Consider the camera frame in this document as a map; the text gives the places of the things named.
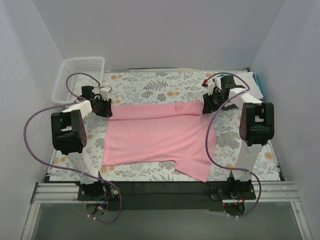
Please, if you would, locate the pink t shirt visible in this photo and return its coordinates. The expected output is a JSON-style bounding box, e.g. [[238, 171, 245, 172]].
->
[[102, 100, 212, 182]]

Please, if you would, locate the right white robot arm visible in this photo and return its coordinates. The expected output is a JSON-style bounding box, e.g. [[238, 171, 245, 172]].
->
[[202, 72, 275, 203]]

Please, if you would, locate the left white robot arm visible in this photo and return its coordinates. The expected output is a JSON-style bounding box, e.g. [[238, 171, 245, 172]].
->
[[51, 85, 113, 200]]

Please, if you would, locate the white folded t shirt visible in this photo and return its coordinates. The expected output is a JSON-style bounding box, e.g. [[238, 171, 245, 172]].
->
[[215, 72, 264, 108]]

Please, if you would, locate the white plastic basket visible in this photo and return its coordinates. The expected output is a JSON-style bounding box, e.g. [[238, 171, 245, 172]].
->
[[51, 56, 105, 104]]

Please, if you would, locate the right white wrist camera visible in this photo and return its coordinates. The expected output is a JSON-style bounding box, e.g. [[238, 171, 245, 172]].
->
[[202, 77, 221, 96]]

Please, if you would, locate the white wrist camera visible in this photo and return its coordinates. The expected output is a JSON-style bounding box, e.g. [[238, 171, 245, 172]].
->
[[99, 86, 113, 100], [202, 77, 221, 96]]

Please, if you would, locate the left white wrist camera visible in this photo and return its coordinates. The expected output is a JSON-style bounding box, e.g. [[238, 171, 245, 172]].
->
[[99, 86, 113, 100]]

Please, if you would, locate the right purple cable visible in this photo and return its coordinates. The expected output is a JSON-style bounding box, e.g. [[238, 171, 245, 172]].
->
[[203, 72, 263, 219]]

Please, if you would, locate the purple cable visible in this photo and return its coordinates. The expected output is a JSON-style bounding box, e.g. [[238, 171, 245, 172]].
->
[[203, 72, 263, 219], [23, 72, 124, 224]]

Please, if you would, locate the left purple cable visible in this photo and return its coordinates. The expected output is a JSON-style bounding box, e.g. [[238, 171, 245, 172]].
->
[[23, 72, 124, 224]]

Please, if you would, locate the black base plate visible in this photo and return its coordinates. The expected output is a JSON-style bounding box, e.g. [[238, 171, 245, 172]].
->
[[77, 180, 258, 212]]

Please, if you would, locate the aluminium frame rail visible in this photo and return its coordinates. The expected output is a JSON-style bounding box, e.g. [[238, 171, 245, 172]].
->
[[21, 181, 312, 240]]

